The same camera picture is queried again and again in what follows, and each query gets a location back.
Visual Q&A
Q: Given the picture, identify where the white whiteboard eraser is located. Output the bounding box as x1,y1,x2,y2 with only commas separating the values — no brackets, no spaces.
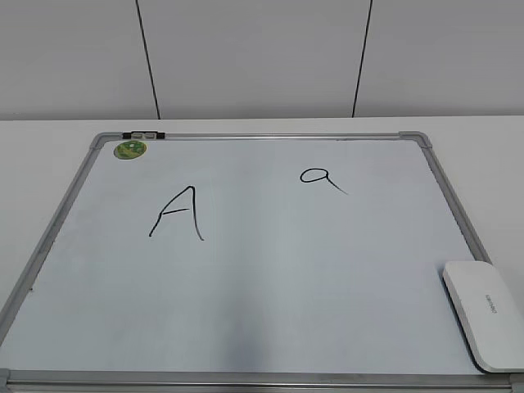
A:
442,261,523,373

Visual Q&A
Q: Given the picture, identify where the aluminium framed whiteboard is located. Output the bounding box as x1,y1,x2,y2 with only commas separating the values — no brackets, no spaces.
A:
1,132,523,392

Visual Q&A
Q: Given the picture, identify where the round green sticker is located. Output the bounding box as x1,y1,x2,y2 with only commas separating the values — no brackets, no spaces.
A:
113,140,147,160

